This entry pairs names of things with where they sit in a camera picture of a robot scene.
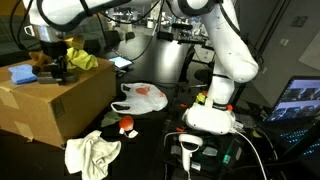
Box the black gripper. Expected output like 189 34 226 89
39 39 70 86

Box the brown plush toy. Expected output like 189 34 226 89
28 50 52 73

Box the yellow green cloth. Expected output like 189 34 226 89
65 46 100 71

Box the large cardboard box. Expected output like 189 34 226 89
0 57 118 150

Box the blue cloth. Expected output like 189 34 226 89
7 63 38 85

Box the grey plaid sofa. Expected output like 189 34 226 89
0 14 43 66

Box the grey tablet lit screen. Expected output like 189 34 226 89
108 55 135 71

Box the red plush fruit green leaf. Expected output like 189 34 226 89
100 110 140 140

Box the white crumpled cloth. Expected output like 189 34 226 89
63 129 123 177

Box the white plastic bag orange print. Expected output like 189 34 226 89
110 82 169 116

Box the small yellow green object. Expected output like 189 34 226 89
195 92 207 105

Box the white VR controller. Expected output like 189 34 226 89
177 133 204 173

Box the white VR headset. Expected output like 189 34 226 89
181 102 237 136

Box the open laptop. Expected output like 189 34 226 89
264 75 320 162

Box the black stereo camera bar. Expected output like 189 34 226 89
171 22 194 31

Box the white cable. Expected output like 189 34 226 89
232 129 268 180

